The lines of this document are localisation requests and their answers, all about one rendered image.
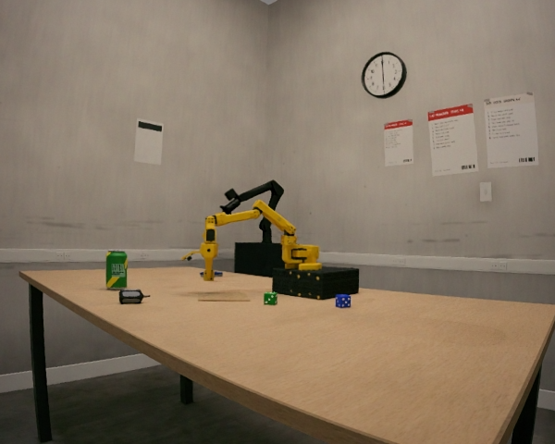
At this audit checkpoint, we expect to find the yellow die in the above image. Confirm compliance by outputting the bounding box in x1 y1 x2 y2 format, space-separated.
203 270 215 281

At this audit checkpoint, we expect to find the blue rectangular case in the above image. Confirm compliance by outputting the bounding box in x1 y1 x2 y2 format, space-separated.
200 272 223 278

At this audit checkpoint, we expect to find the green soda can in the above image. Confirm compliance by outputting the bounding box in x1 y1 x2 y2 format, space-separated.
106 250 128 290

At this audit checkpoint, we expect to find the green die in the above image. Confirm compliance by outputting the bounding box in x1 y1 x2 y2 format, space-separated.
264 292 278 305

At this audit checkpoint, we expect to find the blue die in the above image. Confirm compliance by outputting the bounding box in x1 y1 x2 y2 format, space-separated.
336 294 352 308

